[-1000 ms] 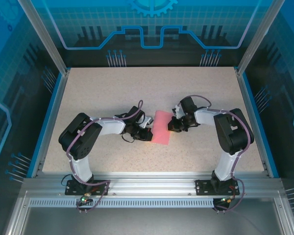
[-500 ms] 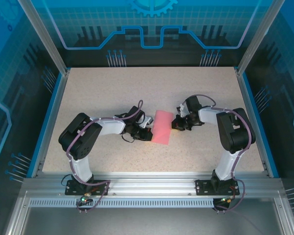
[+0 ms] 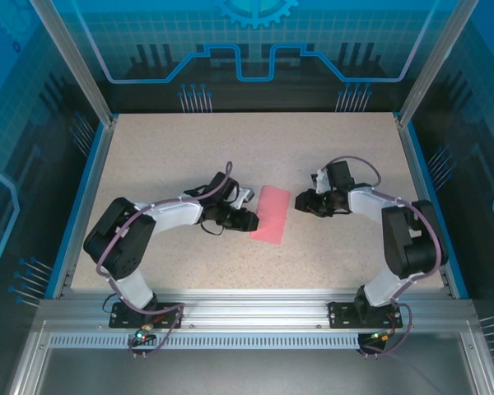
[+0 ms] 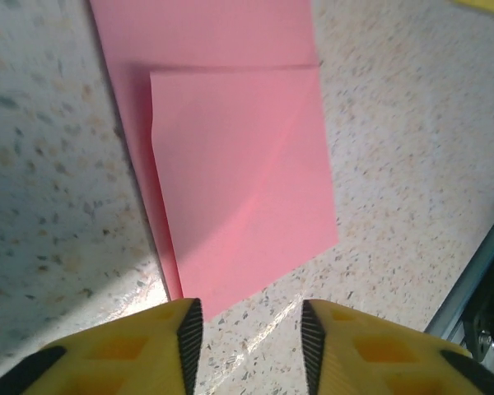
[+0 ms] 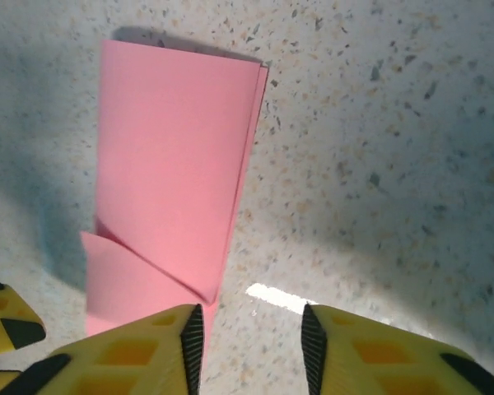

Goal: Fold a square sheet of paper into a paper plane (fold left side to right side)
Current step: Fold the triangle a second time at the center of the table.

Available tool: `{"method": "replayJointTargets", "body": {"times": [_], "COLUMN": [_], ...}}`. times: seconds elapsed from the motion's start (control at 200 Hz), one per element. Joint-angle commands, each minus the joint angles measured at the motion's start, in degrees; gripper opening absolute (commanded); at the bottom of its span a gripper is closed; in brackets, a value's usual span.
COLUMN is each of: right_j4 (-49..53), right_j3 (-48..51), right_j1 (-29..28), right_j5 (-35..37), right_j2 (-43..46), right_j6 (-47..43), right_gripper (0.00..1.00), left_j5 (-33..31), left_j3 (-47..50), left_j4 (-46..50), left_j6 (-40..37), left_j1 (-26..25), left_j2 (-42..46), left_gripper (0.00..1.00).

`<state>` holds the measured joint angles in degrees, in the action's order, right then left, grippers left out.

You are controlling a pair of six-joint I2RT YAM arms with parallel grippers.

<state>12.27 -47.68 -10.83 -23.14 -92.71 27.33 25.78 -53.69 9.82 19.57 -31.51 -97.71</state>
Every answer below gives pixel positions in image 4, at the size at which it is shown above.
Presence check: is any pink cloth square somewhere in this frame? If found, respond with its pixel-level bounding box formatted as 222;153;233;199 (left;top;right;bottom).
88;0;341;323

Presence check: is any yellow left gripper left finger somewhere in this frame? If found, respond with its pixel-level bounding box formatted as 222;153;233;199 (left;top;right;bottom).
0;297;205;395

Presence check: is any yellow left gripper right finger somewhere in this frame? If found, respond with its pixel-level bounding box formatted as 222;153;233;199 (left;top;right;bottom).
300;299;494;395

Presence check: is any long aluminium mounting rail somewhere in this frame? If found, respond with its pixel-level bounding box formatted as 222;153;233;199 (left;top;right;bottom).
422;201;494;359

